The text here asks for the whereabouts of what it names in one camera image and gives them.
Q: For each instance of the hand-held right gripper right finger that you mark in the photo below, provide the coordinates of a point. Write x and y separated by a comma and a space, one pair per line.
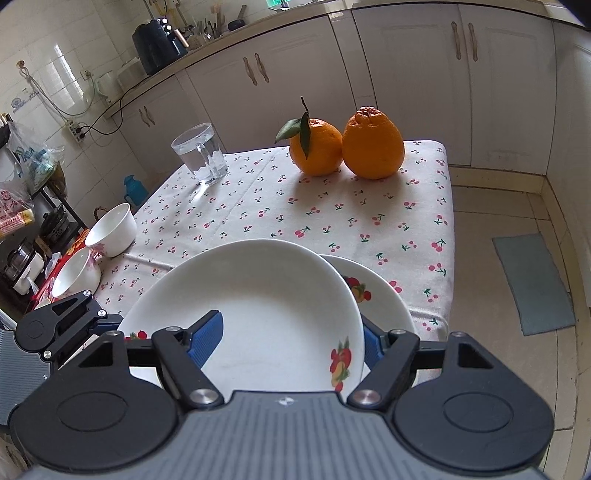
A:
371, 341

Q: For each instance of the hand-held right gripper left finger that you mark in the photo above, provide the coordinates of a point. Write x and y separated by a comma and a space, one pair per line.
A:
207, 337

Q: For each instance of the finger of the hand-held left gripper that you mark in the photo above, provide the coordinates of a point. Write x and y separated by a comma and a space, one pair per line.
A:
76, 323

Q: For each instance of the white fruit-print plate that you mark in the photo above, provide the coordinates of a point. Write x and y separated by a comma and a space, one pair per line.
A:
277, 314
388, 304

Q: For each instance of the red cardboard box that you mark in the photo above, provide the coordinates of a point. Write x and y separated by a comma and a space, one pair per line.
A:
45, 288

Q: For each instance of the blue thermos jug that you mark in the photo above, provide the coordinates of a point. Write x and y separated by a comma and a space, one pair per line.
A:
136, 189

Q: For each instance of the cherry print tablecloth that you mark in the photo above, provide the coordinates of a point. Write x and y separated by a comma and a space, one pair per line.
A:
286, 207

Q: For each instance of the plastic bags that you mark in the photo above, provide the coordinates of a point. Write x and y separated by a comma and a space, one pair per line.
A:
32, 166

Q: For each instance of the grey floor mat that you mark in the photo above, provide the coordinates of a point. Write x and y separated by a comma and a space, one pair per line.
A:
533, 281

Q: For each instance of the glass mug with water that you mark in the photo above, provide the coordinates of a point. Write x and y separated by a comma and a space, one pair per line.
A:
203, 154

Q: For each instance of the white power strip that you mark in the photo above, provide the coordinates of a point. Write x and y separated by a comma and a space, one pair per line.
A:
78, 131

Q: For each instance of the bumpy orange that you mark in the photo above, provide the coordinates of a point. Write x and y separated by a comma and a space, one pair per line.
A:
374, 145

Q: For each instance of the orange with green leaf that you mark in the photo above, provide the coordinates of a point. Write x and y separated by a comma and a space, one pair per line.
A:
318, 147

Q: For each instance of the white electric kettle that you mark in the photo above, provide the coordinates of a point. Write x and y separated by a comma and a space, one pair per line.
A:
106, 87

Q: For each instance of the white kitchen appliance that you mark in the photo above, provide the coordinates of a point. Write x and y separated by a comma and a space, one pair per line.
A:
131, 74

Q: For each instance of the black air fryer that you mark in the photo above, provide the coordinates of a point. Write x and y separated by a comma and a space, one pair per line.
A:
157, 48

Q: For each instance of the beige kitchen countertop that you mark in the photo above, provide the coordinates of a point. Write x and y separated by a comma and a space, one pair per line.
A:
258, 37

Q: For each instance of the utensil holder with utensils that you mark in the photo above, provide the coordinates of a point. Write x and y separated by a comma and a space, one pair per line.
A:
210, 30

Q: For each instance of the small black saucepan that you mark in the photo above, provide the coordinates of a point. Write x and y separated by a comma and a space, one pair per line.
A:
238, 22

